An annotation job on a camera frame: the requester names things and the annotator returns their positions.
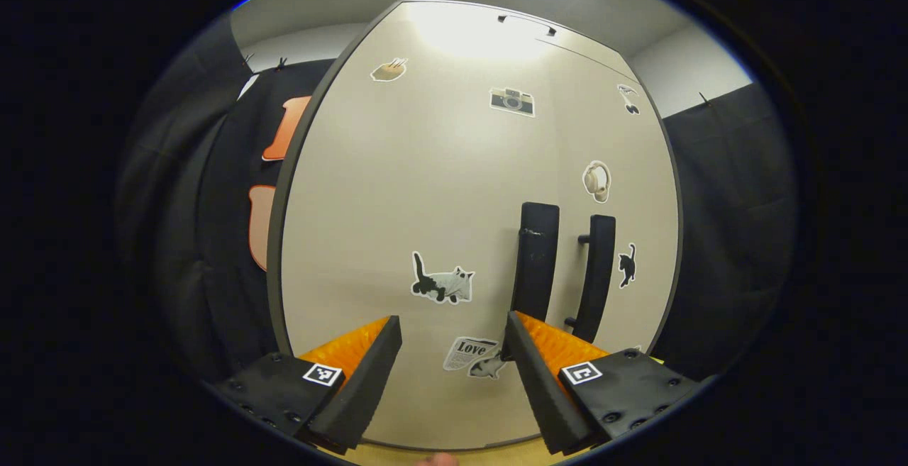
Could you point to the cabinet door with camera sticker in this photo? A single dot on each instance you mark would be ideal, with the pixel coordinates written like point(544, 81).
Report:
point(397, 189)

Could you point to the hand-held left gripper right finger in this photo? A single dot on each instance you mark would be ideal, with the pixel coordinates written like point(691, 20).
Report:
point(543, 395)

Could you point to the black backdrop cloth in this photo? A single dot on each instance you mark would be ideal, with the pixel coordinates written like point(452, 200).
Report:
point(198, 203)
point(738, 203)

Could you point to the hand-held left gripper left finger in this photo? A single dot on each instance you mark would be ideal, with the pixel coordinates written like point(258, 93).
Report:
point(362, 388)

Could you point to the white shoe cabinet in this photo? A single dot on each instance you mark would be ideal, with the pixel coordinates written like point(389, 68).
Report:
point(274, 239)

